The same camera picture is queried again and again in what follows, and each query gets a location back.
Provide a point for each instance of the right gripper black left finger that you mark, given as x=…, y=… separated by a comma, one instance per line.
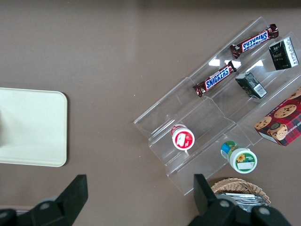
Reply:
x=68, y=202

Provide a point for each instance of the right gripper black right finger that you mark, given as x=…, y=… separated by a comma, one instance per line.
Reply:
x=209, y=204

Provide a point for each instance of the light wicker basket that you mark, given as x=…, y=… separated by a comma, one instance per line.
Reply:
x=235, y=186

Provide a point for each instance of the cream plastic tray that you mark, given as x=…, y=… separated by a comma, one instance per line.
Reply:
x=33, y=127

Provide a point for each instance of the aluminium foil container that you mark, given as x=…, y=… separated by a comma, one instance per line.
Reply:
x=244, y=199

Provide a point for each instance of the green sunflower lidded cup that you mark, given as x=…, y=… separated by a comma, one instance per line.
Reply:
x=242, y=161

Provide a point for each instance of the red lidded yogurt cup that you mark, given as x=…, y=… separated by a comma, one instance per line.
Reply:
x=183, y=140

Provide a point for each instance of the clear acrylic stepped display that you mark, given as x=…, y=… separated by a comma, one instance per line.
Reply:
x=207, y=113

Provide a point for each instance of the red tartan cookie box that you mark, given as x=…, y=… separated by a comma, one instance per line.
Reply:
x=282, y=124

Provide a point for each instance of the Snickers chocolate bar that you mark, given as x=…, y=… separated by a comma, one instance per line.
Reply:
x=216, y=78
x=255, y=41

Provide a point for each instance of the dark green drink carton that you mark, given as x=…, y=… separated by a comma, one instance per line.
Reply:
x=250, y=84

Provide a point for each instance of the black box with white top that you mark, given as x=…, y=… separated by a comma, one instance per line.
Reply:
x=282, y=55

